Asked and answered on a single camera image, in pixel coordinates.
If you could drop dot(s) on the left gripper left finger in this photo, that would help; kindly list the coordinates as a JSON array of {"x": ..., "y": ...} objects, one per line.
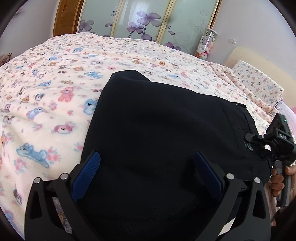
[{"x": 41, "y": 219}]

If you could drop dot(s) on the plush toy tube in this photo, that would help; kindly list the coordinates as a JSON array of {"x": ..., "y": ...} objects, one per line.
[{"x": 206, "y": 44}]

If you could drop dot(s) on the purple pillow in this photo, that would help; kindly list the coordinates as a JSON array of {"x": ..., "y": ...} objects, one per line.
[{"x": 286, "y": 111}]

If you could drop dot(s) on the sliding glass wardrobe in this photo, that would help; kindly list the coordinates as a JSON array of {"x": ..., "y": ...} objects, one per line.
[{"x": 179, "y": 25}]

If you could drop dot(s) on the right hand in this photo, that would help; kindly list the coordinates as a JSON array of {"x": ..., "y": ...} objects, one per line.
[{"x": 277, "y": 182}]

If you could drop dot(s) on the wooden door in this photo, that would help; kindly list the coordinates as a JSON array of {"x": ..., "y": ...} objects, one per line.
[{"x": 67, "y": 17}]

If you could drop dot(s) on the bear print pillow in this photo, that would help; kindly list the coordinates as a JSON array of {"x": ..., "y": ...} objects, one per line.
[{"x": 258, "y": 83}]

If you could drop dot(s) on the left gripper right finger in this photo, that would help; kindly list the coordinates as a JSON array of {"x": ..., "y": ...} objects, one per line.
[{"x": 243, "y": 212}]

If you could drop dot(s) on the cream headboard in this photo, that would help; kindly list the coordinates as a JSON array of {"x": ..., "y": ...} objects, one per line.
[{"x": 267, "y": 67}]

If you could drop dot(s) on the black pants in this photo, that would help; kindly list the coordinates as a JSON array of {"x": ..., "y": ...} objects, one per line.
[{"x": 149, "y": 185}]

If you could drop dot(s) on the wall power socket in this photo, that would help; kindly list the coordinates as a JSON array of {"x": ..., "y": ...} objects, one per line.
[{"x": 232, "y": 41}]

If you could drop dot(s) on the teddy bear print blanket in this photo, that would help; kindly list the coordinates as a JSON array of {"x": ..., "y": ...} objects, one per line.
[{"x": 49, "y": 94}]

